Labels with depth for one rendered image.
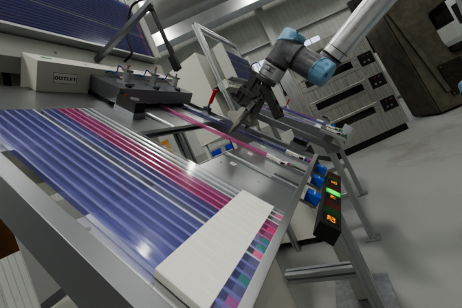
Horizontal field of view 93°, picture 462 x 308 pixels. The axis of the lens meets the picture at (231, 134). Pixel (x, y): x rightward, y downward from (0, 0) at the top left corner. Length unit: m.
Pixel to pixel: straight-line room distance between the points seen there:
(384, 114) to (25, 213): 4.40
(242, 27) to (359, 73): 7.01
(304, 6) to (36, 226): 11.32
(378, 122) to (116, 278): 4.29
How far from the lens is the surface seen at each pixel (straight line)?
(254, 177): 0.49
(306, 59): 0.68
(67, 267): 0.29
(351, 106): 4.21
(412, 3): 5.20
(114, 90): 0.71
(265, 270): 0.27
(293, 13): 11.14
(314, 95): 4.02
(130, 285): 0.24
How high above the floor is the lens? 0.86
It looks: 4 degrees up
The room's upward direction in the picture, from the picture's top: 24 degrees counter-clockwise
